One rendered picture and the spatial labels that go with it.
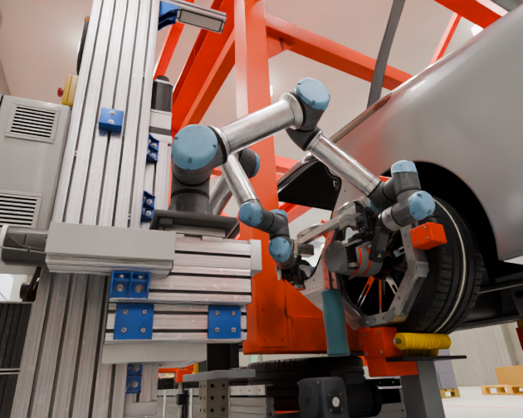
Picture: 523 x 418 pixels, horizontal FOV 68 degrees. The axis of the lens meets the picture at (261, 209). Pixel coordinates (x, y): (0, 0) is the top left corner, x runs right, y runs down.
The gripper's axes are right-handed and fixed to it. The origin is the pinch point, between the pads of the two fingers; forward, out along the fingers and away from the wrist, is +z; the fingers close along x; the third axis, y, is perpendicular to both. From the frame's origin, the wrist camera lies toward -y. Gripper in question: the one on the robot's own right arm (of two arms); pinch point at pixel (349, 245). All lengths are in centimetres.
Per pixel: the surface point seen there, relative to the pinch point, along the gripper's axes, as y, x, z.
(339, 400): -51, -14, 35
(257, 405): -52, 1, 75
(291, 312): -13, -10, 58
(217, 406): -52, 24, 69
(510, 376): -52, -663, 366
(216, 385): -43, 24, 69
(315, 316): -15, -23, 58
